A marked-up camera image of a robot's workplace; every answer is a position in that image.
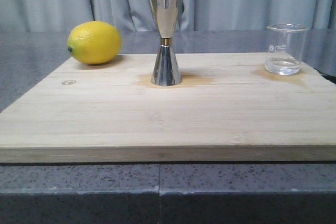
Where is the grey curtain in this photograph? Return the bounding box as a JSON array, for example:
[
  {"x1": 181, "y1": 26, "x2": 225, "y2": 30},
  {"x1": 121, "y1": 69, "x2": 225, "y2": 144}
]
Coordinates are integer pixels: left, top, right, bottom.
[{"x1": 1, "y1": 0, "x2": 335, "y2": 32}]

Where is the steel hourglass jigger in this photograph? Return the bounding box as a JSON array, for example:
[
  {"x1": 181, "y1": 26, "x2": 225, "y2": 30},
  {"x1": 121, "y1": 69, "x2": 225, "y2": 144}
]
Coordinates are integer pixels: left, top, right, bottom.
[{"x1": 149, "y1": 0, "x2": 183, "y2": 87}]

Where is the clear glass beaker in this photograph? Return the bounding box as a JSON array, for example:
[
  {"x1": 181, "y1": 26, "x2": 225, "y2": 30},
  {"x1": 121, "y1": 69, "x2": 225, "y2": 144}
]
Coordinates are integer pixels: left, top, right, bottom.
[{"x1": 265, "y1": 23, "x2": 309, "y2": 76}]

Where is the yellow lemon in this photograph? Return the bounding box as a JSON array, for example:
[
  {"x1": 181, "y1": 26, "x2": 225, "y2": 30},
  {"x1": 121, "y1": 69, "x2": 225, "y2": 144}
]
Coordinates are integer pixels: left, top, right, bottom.
[{"x1": 67, "y1": 21, "x2": 122, "y2": 65}]

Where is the light wooden cutting board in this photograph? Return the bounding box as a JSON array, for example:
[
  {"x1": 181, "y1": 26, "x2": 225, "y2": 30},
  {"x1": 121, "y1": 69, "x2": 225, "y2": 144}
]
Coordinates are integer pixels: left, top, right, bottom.
[{"x1": 1, "y1": 53, "x2": 335, "y2": 163}]

